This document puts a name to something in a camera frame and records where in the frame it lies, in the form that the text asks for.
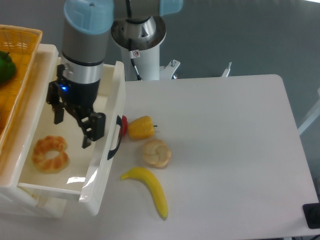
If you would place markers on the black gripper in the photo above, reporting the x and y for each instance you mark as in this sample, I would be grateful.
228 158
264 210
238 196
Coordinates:
77 99

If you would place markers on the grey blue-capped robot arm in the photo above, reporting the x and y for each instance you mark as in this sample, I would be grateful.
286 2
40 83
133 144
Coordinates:
87 27

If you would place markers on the open white plastic drawer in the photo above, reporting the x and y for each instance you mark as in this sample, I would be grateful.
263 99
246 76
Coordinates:
83 181

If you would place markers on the red toy vegetable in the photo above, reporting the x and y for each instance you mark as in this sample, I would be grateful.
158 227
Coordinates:
124 125

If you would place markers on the yellow bell pepper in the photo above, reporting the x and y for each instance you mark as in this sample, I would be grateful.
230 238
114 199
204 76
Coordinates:
141 128

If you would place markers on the round beige bread roll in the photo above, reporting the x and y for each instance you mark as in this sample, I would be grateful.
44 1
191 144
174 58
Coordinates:
156 153

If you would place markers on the green bell pepper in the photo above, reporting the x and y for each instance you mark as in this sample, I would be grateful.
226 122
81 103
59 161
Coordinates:
7 67

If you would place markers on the yellow banana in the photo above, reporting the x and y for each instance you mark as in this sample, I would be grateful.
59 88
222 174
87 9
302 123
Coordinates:
145 176

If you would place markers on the orange woven plastic basket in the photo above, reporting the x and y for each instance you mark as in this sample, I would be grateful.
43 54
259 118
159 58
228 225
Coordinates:
22 44

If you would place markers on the black device at table edge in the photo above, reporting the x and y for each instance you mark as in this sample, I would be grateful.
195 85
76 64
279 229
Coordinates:
312 215

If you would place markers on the black drawer handle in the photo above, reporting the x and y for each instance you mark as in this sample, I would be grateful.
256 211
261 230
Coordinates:
117 138

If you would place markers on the white drawer cabinet frame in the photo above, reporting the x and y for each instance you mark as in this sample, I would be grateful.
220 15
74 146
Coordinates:
13 199

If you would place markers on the white table mounting bracket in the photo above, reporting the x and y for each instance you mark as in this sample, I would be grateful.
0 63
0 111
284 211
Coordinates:
168 72

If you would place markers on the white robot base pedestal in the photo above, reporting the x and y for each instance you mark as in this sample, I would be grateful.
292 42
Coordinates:
139 41

